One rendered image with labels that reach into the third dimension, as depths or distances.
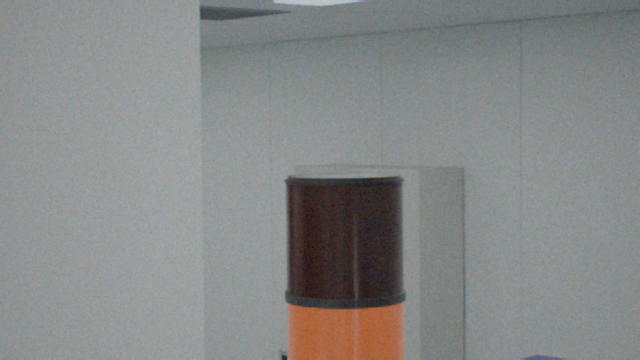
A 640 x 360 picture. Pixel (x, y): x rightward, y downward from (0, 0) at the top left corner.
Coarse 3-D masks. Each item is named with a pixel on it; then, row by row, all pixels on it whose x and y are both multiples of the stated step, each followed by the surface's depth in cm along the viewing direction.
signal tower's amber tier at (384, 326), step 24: (288, 312) 49; (312, 312) 47; (336, 312) 47; (360, 312) 47; (384, 312) 48; (288, 336) 49; (312, 336) 47; (336, 336) 47; (360, 336) 47; (384, 336) 48
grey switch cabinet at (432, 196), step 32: (416, 192) 729; (448, 192) 745; (416, 224) 730; (448, 224) 746; (416, 256) 731; (448, 256) 747; (416, 288) 733; (448, 288) 748; (416, 320) 734; (448, 320) 749; (416, 352) 735; (448, 352) 749
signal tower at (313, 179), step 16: (288, 176) 49; (304, 176) 49; (320, 176) 48; (336, 176) 48; (352, 176) 48; (368, 176) 48; (384, 176) 48; (400, 176) 49; (304, 304) 48; (320, 304) 47; (336, 304) 47; (352, 304) 47; (368, 304) 47; (384, 304) 47
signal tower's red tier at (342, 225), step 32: (288, 192) 48; (320, 192) 47; (352, 192) 47; (384, 192) 47; (288, 224) 49; (320, 224) 47; (352, 224) 47; (384, 224) 47; (288, 256) 49; (320, 256) 47; (352, 256) 47; (384, 256) 47; (288, 288) 49; (320, 288) 47; (352, 288) 47; (384, 288) 48
